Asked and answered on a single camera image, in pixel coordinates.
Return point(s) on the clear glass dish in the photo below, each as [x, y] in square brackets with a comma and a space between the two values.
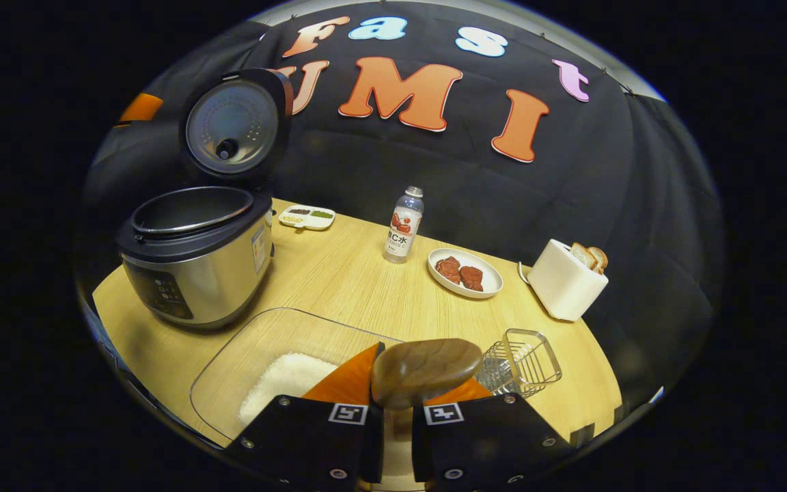
[264, 342]

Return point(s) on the toast bread slice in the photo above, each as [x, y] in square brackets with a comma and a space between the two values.
[581, 254]
[600, 260]

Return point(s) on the black silver rice cooker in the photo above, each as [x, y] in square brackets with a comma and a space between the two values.
[195, 266]

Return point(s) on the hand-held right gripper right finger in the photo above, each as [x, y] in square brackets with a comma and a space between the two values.
[496, 444]

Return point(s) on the wooden spoon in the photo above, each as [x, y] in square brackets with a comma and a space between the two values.
[421, 369]

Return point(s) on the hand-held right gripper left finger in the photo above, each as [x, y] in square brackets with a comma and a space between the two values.
[298, 444]

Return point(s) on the white rice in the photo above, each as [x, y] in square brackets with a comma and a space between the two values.
[287, 383]

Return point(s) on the small white divided dish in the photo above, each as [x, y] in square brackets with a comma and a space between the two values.
[306, 217]

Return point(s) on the white round plate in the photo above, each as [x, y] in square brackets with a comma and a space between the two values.
[489, 280]

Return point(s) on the white toaster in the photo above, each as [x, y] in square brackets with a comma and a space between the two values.
[561, 287]

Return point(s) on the red meat piece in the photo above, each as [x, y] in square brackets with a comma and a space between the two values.
[447, 270]
[471, 278]

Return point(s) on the black backdrop cloth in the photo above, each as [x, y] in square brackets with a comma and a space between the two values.
[571, 191]

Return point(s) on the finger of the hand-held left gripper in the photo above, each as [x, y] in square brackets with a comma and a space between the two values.
[139, 108]

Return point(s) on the clear plastic drink bottle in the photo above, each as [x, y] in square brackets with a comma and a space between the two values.
[404, 229]

